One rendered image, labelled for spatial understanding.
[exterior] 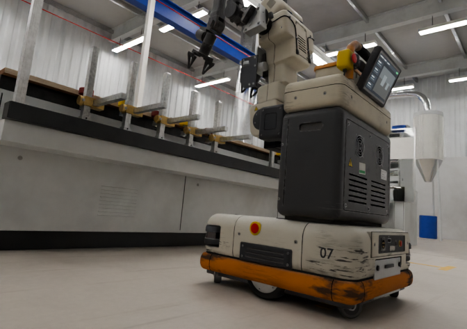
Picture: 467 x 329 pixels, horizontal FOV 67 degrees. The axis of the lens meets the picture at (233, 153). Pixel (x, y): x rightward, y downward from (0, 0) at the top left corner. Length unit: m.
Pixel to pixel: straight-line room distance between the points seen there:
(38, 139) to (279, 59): 1.22
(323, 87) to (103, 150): 1.28
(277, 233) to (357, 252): 0.28
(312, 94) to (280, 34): 0.48
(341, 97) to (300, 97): 0.16
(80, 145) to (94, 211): 0.46
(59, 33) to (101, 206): 8.28
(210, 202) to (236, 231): 1.52
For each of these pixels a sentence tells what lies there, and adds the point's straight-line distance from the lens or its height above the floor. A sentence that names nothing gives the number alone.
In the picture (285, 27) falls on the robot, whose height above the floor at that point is 1.14.
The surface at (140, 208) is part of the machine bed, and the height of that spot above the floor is 0.26.
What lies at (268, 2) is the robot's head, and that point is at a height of 1.32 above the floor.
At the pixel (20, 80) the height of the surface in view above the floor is 0.81.
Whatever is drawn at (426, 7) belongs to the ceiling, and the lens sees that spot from 9.05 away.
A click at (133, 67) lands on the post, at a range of 2.25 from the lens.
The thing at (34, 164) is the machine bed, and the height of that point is 0.45.
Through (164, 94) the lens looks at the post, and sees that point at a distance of 2.35.
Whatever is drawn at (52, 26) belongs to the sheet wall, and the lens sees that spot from 10.32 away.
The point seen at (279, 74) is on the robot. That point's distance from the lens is 1.72.
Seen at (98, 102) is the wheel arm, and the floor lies 0.80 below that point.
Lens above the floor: 0.30
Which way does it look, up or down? 9 degrees up
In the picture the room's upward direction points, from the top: 5 degrees clockwise
